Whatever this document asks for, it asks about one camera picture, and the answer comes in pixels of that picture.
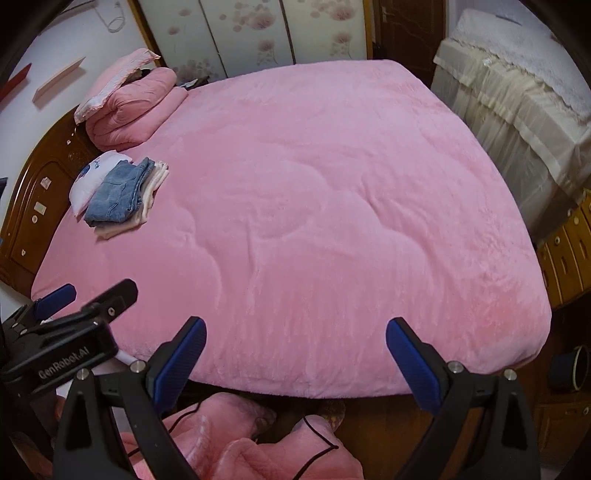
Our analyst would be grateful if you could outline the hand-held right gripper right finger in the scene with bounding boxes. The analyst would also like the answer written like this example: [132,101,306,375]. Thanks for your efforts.
[385,318,541,480]

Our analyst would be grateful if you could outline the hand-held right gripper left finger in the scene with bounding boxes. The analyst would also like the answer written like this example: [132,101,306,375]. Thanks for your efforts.
[53,316,208,480]

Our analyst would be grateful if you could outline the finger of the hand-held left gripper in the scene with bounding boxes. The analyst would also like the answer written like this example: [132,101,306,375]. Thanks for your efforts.
[7,283,78,332]
[34,278,139,336]

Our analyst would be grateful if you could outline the blue denim jacket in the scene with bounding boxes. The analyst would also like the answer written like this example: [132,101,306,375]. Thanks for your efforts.
[84,157,157,228]

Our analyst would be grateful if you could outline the person's left leg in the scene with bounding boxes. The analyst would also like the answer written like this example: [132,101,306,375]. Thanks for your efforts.
[120,392,278,480]

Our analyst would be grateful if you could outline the person's leg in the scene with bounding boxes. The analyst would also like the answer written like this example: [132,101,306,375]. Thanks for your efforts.
[217,414,365,480]
[120,392,278,480]

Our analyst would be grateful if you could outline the wooden bed headboard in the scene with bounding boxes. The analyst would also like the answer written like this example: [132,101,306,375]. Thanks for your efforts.
[0,108,100,289]

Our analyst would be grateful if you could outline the small white printed pillow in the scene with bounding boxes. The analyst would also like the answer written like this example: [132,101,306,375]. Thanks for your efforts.
[69,154,134,217]

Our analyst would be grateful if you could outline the folded white cloth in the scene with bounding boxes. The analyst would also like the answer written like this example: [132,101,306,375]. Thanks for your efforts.
[95,161,169,241]

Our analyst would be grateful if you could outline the person's right leg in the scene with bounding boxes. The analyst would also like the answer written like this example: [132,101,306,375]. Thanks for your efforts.
[217,414,365,480]

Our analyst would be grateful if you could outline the dark blue cup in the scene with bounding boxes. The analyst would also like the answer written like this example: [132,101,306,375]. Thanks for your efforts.
[549,344,591,393]

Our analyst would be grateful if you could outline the yellow wooden drawer cabinet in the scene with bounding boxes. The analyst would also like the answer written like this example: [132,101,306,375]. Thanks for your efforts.
[536,191,591,310]

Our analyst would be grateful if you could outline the folded pink quilt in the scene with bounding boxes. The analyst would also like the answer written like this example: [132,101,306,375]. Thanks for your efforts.
[87,68,189,152]

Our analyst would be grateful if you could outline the pink lace-edged pillow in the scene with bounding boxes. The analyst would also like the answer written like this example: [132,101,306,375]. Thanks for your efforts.
[74,47,161,124]

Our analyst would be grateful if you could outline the cream lace-covered furniture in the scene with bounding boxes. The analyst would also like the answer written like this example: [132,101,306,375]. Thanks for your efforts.
[431,8,591,243]

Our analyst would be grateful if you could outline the floral wardrobe doors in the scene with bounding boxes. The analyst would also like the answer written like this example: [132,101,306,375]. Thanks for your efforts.
[127,0,375,86]

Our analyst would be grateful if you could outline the brown wooden door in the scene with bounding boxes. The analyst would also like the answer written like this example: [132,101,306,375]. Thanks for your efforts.
[369,0,448,70]

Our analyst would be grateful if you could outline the black cable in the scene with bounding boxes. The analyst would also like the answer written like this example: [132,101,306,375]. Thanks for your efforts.
[124,401,204,460]
[294,416,339,480]

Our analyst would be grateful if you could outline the pink wall strip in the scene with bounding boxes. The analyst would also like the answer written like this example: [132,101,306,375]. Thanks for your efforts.
[32,56,87,108]

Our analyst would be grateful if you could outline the red wall strip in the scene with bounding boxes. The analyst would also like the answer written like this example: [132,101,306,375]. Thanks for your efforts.
[0,64,32,103]

